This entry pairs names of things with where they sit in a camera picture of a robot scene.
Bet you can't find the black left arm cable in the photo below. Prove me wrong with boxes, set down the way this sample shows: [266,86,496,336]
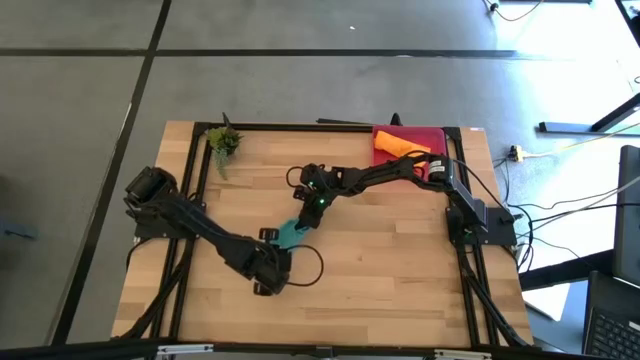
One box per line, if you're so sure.
[285,243,325,289]

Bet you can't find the black cable bundle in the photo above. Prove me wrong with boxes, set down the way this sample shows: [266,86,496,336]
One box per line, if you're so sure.
[514,172,640,274]

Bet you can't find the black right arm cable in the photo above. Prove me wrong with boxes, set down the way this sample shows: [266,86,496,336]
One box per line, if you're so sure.
[285,165,307,190]

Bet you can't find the black aluminium table frame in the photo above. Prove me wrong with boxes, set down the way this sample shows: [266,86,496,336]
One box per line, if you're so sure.
[112,112,534,349]

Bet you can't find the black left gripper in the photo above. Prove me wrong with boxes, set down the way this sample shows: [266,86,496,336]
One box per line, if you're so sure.
[234,227,294,297]

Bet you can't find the orange microfiber towel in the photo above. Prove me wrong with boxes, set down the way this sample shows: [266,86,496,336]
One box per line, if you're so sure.
[373,129,432,169]

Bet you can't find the black horizontal frame beam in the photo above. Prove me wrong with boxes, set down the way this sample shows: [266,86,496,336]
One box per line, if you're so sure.
[0,338,640,360]

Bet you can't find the black floor cable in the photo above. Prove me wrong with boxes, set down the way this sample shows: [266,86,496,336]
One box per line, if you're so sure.
[482,0,545,23]

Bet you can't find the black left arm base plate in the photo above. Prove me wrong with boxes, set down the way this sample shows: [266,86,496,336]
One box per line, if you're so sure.
[133,199,206,240]

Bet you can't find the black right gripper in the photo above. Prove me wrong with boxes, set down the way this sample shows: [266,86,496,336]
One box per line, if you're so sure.
[295,197,331,231]

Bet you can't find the green artificial potted plant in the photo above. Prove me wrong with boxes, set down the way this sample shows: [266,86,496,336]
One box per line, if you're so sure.
[205,124,245,181]

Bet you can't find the pink plastic basket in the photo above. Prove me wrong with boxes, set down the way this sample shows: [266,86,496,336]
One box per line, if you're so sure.
[371,124,449,182]

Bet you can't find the yellow floor cable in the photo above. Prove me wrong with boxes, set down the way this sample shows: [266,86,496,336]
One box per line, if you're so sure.
[519,121,640,159]

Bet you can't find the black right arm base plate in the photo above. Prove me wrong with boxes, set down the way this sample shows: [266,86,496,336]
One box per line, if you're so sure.
[446,204,517,246]

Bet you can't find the black laptop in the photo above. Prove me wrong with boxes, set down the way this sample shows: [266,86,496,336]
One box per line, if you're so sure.
[582,269,640,360]

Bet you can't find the black desk leg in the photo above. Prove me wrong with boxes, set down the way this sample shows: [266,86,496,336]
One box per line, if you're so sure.
[538,92,640,135]

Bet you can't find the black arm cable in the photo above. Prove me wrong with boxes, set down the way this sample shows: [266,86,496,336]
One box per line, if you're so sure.
[285,243,325,289]
[285,165,307,190]

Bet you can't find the white paper sheet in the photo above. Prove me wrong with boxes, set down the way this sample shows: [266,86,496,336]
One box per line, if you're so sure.
[522,282,571,322]

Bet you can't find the dark grey monitor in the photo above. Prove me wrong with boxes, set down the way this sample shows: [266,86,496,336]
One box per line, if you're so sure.
[612,144,640,287]

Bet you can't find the teal microfiber towel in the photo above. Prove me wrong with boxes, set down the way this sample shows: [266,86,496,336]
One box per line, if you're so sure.
[269,217,311,251]

